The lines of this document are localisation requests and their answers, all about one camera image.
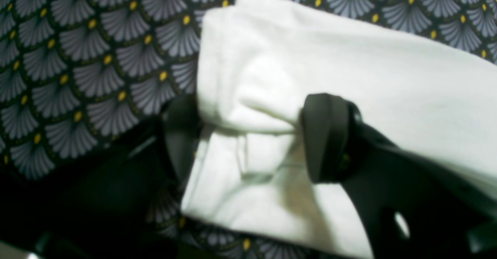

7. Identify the white printed T-shirt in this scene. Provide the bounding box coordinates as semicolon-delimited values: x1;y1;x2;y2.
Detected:
181;0;496;259

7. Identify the patterned grey fan tablecloth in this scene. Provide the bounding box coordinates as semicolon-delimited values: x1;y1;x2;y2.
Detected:
0;0;497;259

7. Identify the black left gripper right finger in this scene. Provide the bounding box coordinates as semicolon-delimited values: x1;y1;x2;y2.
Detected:
301;93;496;259

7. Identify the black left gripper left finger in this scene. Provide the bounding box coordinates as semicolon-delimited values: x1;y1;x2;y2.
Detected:
35;96;200;259

